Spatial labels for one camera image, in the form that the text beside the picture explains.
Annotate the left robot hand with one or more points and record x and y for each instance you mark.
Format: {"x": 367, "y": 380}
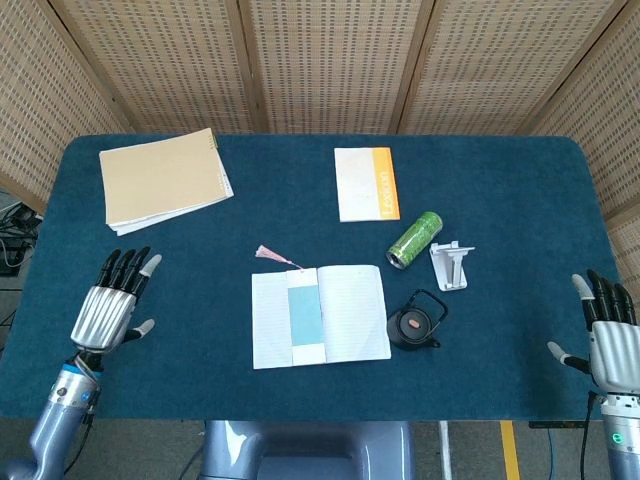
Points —
{"x": 102, "y": 315}

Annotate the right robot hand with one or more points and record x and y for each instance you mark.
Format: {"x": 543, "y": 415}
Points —
{"x": 615, "y": 350}

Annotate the blue cream tasselled bookmark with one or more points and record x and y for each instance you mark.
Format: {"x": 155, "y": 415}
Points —
{"x": 305, "y": 315}

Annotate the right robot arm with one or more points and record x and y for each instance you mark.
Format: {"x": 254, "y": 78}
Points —
{"x": 622, "y": 440}

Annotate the open lined notebook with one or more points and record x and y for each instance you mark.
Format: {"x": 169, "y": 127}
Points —
{"x": 352, "y": 315}

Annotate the tan kraft cover notebook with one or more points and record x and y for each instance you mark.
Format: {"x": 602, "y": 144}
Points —
{"x": 160, "y": 177}

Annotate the white paper notebook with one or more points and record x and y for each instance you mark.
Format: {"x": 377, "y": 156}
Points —
{"x": 227, "y": 187}

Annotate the white folding phone stand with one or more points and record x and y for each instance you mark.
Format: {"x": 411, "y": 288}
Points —
{"x": 452, "y": 270}

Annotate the blue felt table cloth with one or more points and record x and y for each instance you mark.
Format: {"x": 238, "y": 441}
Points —
{"x": 500, "y": 200}

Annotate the white table leg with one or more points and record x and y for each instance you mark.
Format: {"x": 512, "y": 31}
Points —
{"x": 445, "y": 450}

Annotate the black teapot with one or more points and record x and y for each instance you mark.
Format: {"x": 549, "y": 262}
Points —
{"x": 412, "y": 327}

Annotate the green drink can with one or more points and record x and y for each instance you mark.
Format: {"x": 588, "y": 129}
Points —
{"x": 415, "y": 240}

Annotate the blue-grey robot torso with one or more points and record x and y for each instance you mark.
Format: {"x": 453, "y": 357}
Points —
{"x": 305, "y": 450}

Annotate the cream orange Lexon notebook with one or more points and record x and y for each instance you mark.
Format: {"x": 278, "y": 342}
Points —
{"x": 357, "y": 185}

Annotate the woven rattan folding screen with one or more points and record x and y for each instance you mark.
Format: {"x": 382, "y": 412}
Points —
{"x": 330, "y": 60}

